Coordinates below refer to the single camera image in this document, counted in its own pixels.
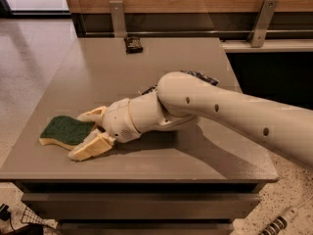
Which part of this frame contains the left metal bracket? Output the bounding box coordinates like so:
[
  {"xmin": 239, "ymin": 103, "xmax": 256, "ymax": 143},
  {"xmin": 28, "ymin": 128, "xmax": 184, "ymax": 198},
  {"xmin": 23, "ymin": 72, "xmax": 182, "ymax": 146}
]
[{"xmin": 110, "ymin": 0, "xmax": 127, "ymax": 38}]

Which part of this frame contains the white power strip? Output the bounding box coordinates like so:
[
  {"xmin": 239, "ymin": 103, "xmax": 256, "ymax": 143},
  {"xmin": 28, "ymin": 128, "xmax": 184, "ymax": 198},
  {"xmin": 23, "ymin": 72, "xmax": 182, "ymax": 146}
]
[{"xmin": 258, "ymin": 195, "xmax": 313, "ymax": 235}]

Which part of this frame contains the blue chip bag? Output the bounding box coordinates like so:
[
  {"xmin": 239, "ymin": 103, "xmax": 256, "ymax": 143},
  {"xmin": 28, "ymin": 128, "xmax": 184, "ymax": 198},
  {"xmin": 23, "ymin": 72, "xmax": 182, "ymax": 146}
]
[{"xmin": 138, "ymin": 70, "xmax": 219, "ymax": 95}]

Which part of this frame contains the grey drawer cabinet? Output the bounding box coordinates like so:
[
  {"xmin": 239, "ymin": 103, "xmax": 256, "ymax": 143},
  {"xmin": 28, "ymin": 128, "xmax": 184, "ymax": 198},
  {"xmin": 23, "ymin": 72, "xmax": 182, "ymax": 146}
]
[{"xmin": 1, "ymin": 38, "xmax": 278, "ymax": 235}]

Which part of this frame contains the black cable plug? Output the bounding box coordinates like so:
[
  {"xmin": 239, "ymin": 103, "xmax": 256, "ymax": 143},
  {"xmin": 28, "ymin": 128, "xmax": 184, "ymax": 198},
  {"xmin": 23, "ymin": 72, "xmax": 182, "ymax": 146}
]
[{"xmin": 0, "ymin": 204, "xmax": 14, "ymax": 230}]

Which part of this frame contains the green and yellow sponge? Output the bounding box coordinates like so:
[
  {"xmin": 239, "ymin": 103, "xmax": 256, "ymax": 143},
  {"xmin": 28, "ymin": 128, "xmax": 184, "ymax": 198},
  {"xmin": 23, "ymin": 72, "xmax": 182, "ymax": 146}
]
[{"xmin": 39, "ymin": 116, "xmax": 95, "ymax": 150}]

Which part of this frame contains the black wire basket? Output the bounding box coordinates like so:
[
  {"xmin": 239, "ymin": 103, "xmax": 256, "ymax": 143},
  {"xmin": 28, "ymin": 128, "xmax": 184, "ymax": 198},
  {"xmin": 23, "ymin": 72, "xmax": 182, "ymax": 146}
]
[{"xmin": 21, "ymin": 207, "xmax": 47, "ymax": 225}]

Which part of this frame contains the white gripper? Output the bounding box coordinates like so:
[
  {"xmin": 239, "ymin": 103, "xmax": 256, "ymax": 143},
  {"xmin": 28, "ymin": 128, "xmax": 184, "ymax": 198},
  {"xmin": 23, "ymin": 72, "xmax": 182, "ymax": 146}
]
[{"xmin": 68, "ymin": 98, "xmax": 141, "ymax": 161}]

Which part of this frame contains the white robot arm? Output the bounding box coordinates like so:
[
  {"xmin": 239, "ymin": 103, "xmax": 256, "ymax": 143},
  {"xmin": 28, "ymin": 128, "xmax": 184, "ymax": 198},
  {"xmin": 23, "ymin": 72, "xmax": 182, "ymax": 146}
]
[{"xmin": 68, "ymin": 71, "xmax": 313, "ymax": 168}]

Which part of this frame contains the metal bracket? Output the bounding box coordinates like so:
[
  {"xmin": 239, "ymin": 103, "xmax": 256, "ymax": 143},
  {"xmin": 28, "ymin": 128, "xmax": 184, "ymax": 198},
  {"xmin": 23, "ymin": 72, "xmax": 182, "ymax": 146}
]
[
  {"xmin": 248, "ymin": 0, "xmax": 279, "ymax": 48},
  {"xmin": 110, "ymin": 0, "xmax": 127, "ymax": 38}
]

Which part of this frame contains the black rxbar chocolate wrapper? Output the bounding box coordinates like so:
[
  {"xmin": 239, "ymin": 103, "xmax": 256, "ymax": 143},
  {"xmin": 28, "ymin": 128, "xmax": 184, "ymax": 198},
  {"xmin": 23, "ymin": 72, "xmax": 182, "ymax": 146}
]
[{"xmin": 124, "ymin": 36, "xmax": 143, "ymax": 54}]

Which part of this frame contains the right metal bracket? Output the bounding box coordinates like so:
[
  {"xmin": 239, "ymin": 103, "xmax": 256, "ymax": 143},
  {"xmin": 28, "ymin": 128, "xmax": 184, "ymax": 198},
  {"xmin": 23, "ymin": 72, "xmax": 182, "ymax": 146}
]
[{"xmin": 248, "ymin": 0, "xmax": 279, "ymax": 48}]

